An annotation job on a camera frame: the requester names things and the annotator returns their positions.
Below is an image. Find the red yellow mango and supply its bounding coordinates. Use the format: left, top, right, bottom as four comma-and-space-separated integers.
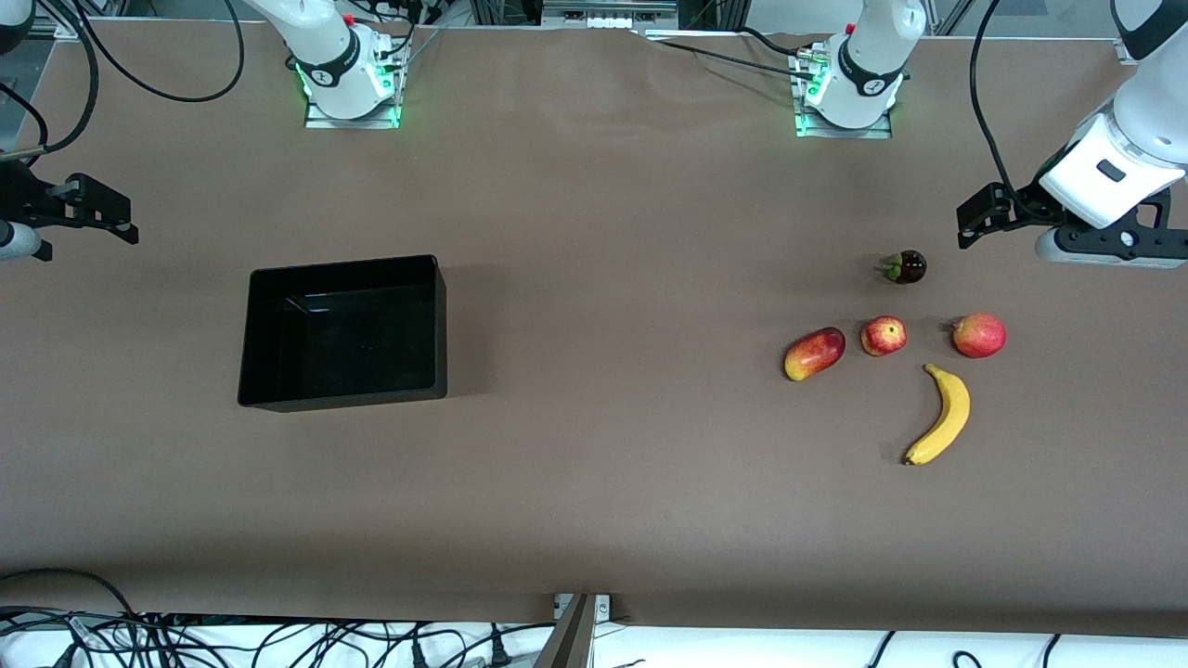
783, 327, 847, 383

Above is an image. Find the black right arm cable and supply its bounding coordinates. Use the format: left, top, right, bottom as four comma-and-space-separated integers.
0, 0, 101, 164
74, 0, 246, 104

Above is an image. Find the black plastic box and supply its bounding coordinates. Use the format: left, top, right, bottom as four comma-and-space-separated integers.
238, 255, 448, 414

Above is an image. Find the metal table bracket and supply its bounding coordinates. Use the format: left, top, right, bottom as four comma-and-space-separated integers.
553, 593, 613, 622

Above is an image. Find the black cable on table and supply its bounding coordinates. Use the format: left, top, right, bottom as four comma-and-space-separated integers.
650, 37, 808, 80
733, 26, 827, 58

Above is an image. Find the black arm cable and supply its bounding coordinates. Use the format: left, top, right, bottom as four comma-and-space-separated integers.
0, 0, 101, 164
969, 0, 1045, 202
74, 0, 246, 104

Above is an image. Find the red apple right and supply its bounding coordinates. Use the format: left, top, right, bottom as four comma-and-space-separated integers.
949, 313, 1008, 360

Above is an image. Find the yellow banana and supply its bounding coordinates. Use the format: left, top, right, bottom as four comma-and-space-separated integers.
904, 363, 972, 467

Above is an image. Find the dark purple mangosteen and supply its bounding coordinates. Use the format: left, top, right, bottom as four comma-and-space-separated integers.
875, 249, 928, 286

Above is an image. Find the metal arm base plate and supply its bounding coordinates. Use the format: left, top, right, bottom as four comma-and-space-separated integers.
793, 48, 895, 140
303, 39, 403, 130

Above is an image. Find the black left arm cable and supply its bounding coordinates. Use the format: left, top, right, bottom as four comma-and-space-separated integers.
969, 0, 1045, 202

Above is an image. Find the small red yellow apple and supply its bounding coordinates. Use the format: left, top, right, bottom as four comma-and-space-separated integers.
859, 315, 910, 358

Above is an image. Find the brown table cover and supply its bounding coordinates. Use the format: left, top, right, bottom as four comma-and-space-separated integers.
0, 19, 1188, 638

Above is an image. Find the aluminium profile bar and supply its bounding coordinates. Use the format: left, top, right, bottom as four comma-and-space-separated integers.
532, 595, 596, 668

